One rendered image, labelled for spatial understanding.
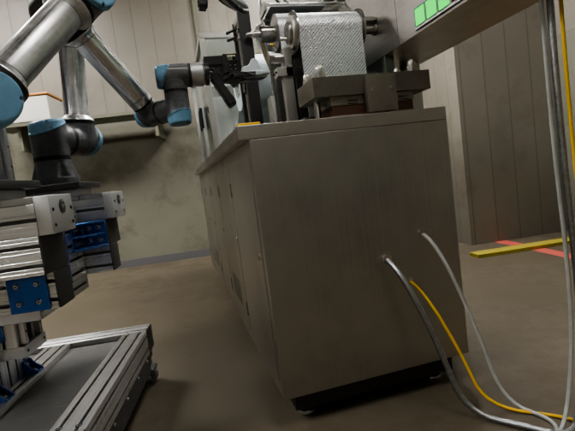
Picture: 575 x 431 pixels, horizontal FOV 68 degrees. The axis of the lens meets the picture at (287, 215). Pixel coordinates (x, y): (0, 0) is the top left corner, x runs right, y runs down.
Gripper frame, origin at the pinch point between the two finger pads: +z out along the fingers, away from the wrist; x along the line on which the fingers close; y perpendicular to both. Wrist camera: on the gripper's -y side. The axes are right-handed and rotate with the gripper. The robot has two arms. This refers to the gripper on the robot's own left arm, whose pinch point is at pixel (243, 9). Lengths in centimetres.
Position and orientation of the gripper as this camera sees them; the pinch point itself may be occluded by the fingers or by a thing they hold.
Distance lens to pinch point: 163.4
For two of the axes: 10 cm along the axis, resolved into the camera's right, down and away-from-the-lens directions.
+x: -2.5, -0.5, 9.7
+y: 5.2, -8.5, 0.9
